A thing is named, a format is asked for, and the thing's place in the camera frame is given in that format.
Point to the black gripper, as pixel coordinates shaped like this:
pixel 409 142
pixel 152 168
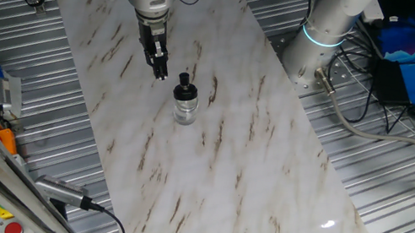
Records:
pixel 151 34

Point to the black knobbed jar lid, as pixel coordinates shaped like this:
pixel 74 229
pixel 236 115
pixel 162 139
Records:
pixel 186 91

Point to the white marble pattern board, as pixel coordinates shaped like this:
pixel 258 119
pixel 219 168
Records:
pixel 222 179

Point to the orange plastic block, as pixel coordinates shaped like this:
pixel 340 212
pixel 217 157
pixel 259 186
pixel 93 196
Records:
pixel 6 139

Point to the red emergency button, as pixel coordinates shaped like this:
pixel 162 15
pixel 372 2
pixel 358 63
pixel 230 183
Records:
pixel 14 229

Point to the black power adapter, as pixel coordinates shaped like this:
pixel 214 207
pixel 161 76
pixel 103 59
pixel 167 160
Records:
pixel 389 82

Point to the small silver camera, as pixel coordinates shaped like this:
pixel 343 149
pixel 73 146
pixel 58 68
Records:
pixel 8 92

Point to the silver finned camera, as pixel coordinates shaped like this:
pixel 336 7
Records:
pixel 57 189

